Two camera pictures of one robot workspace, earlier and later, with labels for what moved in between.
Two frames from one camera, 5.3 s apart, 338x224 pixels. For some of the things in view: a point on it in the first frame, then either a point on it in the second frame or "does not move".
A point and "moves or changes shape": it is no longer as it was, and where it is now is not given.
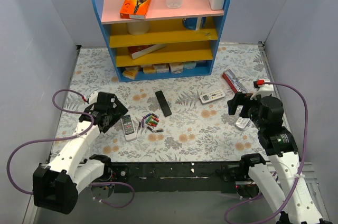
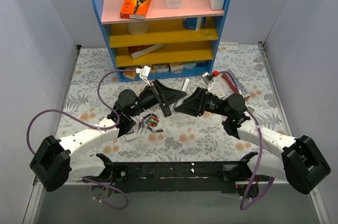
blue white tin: [194, 23] does not move
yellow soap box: [130, 72] does not move
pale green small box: [189, 65] does not move
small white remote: [242, 122] moves or changes shape
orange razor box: [137, 3] does not move
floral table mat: [179, 119] does not move
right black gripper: [238, 103] -> [202, 101]
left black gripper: [116, 110] -> [161, 97]
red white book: [135, 52] does not move
